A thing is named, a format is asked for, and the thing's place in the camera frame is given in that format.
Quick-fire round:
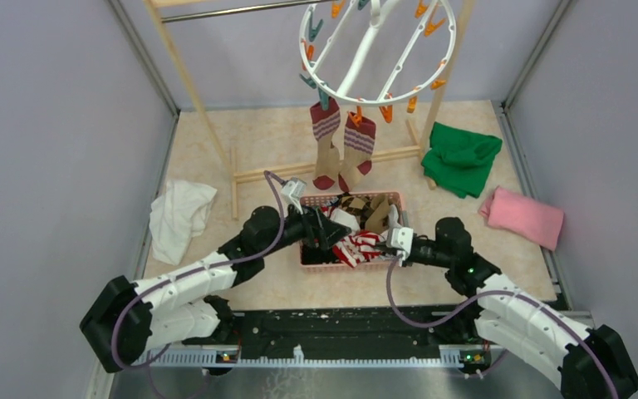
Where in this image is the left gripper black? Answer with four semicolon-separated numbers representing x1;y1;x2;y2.
260;197;351;257

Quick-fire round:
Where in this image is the red white striped sock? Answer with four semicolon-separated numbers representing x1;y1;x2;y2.
331;230;385;268

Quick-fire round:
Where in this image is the beige purple striped sock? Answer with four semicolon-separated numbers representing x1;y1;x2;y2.
338;116;376;192

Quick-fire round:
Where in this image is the white round clip hanger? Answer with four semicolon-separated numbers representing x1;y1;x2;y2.
297;1;449;101

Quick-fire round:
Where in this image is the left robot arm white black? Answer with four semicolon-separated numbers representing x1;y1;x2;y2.
80;206;351;373

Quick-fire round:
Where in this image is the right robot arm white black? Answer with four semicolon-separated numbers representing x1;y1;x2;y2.
381;217;638;398

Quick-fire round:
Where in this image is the orange clip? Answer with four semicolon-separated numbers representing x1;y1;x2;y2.
406;86;420;114
348;106;363;127
379;104;393;124

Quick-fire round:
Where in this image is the white black sock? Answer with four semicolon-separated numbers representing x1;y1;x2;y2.
329;204;401;234

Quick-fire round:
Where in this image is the pink plastic basket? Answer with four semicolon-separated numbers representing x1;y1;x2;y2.
299;191;407;273

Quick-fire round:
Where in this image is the brown argyle sock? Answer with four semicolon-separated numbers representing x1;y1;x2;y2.
338;194;391;234

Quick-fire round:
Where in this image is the green cloth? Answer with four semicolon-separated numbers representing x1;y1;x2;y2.
421;122;503;199

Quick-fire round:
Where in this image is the pink cloth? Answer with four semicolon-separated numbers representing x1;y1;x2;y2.
478;186;565;251

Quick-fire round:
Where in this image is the white cloth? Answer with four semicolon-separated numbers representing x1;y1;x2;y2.
149;180;218;265

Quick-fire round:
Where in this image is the metal rack rod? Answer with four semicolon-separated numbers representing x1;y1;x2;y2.
161;0;331;24

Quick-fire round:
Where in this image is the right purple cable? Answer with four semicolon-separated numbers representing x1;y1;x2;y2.
385;255;623;399

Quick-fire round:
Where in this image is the purple cable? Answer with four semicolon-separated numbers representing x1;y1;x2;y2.
110;170;288;399
385;255;623;399

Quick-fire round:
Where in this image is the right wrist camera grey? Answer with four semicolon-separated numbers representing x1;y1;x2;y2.
386;227;415;266

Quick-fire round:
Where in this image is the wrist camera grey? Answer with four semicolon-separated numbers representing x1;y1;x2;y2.
386;227;415;266
281;177;307;214

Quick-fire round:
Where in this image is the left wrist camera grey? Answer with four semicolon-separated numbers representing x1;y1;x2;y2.
281;177;307;214

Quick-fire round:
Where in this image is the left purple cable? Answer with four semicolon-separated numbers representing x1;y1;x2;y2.
110;170;288;399

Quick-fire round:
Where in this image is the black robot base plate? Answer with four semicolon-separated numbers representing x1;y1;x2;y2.
182;305;498;361

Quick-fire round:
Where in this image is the wooden drying rack frame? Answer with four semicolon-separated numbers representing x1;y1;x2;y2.
145;1;474;219

